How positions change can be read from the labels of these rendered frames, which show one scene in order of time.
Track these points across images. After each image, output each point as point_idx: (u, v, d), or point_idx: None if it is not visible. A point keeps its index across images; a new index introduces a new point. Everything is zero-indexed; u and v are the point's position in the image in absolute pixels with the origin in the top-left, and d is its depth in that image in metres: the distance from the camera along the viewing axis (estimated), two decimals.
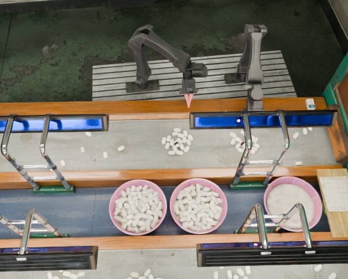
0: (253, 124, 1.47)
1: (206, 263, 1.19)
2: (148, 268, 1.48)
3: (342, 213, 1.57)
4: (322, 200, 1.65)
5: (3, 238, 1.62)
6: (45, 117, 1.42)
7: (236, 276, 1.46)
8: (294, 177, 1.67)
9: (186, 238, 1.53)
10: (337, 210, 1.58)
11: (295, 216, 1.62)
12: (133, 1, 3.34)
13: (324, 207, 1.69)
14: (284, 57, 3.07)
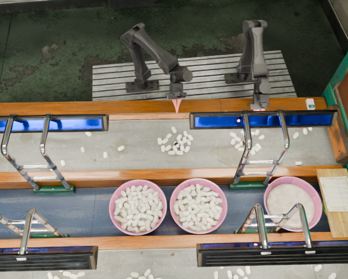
0: (253, 124, 1.47)
1: (206, 263, 1.19)
2: (148, 268, 1.48)
3: (342, 213, 1.57)
4: (322, 200, 1.65)
5: (3, 238, 1.62)
6: (45, 117, 1.42)
7: (236, 276, 1.46)
8: (294, 177, 1.67)
9: (186, 238, 1.53)
10: (337, 210, 1.58)
11: (295, 216, 1.62)
12: (133, 1, 3.34)
13: (324, 207, 1.69)
14: (284, 57, 3.07)
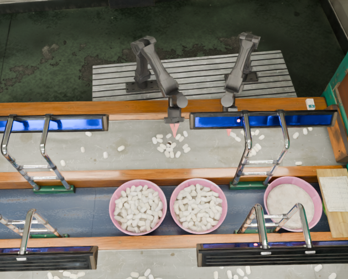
0: (253, 124, 1.47)
1: (206, 263, 1.19)
2: (148, 268, 1.48)
3: (342, 213, 1.57)
4: (322, 200, 1.65)
5: (3, 238, 1.62)
6: (45, 117, 1.42)
7: (236, 276, 1.46)
8: (294, 177, 1.67)
9: (186, 238, 1.53)
10: (337, 210, 1.58)
11: (295, 216, 1.62)
12: (133, 1, 3.34)
13: (324, 207, 1.69)
14: (284, 57, 3.07)
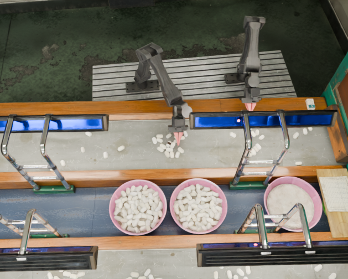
0: (253, 124, 1.47)
1: (206, 263, 1.19)
2: (148, 268, 1.48)
3: (342, 213, 1.57)
4: (322, 200, 1.65)
5: (3, 238, 1.62)
6: (45, 117, 1.42)
7: (236, 276, 1.46)
8: (294, 177, 1.67)
9: (186, 238, 1.53)
10: (337, 210, 1.58)
11: (295, 216, 1.62)
12: (133, 1, 3.34)
13: (324, 207, 1.69)
14: (284, 57, 3.07)
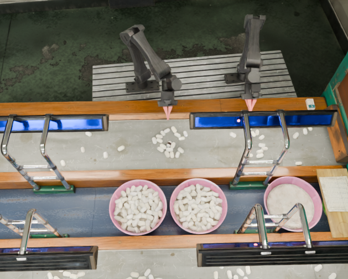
0: (253, 124, 1.47)
1: (206, 263, 1.19)
2: (148, 268, 1.48)
3: (342, 213, 1.57)
4: (322, 200, 1.65)
5: (3, 238, 1.62)
6: (45, 117, 1.42)
7: (236, 276, 1.46)
8: (294, 177, 1.67)
9: (186, 238, 1.53)
10: (337, 210, 1.58)
11: (295, 216, 1.62)
12: (133, 1, 3.34)
13: (324, 207, 1.69)
14: (284, 57, 3.07)
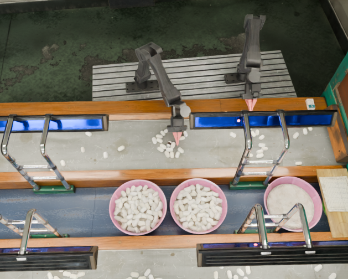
0: (253, 124, 1.47)
1: (206, 263, 1.19)
2: (148, 268, 1.48)
3: (342, 213, 1.57)
4: (322, 200, 1.65)
5: (3, 238, 1.62)
6: (45, 117, 1.42)
7: (236, 276, 1.46)
8: (294, 177, 1.67)
9: (186, 238, 1.53)
10: (337, 210, 1.58)
11: (295, 216, 1.62)
12: (133, 1, 3.34)
13: (324, 207, 1.69)
14: (284, 57, 3.07)
